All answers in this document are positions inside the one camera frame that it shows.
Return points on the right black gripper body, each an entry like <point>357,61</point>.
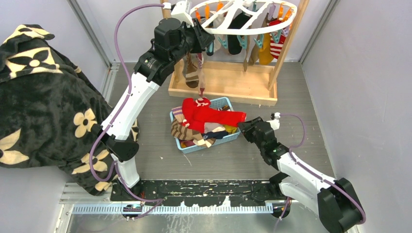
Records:
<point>251,136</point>

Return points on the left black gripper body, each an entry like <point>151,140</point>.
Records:
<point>193,38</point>

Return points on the white oval clip hanger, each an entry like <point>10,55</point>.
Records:
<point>244,17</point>

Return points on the beige maroon-toe sock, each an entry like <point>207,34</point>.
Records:
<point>201,76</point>

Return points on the brown beige striped sock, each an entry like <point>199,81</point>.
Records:
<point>185,134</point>

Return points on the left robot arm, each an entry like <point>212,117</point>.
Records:
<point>172,41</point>

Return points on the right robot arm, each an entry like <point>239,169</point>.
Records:
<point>334,201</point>

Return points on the wooden hanger stand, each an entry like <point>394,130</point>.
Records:
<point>224,72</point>

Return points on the brown striped hanging sock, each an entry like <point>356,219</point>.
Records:
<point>191,71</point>

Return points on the grey sock in basket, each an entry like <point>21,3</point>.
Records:
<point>213,127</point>

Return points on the red white patterned sock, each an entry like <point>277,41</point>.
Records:
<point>190,108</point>

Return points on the purple striped beige sock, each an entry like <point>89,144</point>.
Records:
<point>177,112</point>

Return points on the mustard yellow hanging sock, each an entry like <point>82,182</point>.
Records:
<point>265,56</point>

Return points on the red white striped sock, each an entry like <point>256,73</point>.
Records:
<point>277,41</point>

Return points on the black floral blanket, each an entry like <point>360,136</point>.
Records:
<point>47,110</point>

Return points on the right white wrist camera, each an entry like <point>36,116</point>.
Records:
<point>274,121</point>

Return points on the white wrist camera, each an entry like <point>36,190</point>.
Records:
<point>181,11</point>
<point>274,121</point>

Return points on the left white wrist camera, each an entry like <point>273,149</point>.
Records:
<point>181,11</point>

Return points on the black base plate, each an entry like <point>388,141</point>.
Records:
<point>209,193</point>

